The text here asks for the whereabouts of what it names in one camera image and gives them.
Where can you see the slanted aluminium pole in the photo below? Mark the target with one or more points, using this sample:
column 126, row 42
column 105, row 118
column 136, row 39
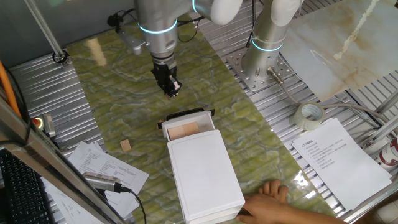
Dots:
column 46, row 31

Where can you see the person's bare hand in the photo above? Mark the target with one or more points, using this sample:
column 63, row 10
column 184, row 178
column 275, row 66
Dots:
column 264, row 207

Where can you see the emergency stop button box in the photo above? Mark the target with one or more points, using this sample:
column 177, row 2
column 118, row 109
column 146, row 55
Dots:
column 42, row 124

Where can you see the green marble pattern mat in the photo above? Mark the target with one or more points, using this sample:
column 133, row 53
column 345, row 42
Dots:
column 130, row 102

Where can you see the white sheet with short text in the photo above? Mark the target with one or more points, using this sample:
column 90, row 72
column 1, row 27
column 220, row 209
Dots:
column 342, row 161

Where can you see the aluminium frame bar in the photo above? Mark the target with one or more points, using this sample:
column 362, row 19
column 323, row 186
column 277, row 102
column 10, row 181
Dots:
column 46, row 161

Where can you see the clear tape roll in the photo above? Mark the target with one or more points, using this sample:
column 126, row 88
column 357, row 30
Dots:
column 303, row 119

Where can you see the white marble slab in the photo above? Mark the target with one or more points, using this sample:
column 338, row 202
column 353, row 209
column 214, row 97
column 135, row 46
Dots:
column 345, row 43

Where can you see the white drawer cabinet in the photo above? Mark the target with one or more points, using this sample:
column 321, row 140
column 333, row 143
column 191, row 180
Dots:
column 203, row 177

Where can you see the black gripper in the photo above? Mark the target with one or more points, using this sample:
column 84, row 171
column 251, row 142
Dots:
column 164, row 73

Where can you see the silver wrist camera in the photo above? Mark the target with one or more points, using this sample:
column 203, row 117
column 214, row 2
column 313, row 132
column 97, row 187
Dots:
column 132, row 39

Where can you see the person's bare forearm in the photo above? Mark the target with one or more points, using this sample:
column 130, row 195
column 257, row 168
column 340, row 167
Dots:
column 314, row 216

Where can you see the aluminium profile rails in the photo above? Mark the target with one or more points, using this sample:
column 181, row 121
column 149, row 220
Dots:
column 384, row 124

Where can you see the red and white can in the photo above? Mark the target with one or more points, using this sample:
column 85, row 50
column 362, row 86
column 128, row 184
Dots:
column 388, row 154

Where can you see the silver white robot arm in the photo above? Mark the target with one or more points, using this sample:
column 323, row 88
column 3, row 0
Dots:
column 158, row 25

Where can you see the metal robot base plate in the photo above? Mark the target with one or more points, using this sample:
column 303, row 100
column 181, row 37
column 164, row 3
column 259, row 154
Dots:
column 248, row 79

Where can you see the wooden block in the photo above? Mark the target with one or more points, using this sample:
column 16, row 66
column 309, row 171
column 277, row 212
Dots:
column 175, row 132
column 191, row 128

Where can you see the printed paper sheet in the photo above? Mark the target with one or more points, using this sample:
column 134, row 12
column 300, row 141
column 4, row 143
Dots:
column 105, row 165
column 66, row 207

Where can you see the black keyboard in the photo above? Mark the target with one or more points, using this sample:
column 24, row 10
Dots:
column 21, row 193

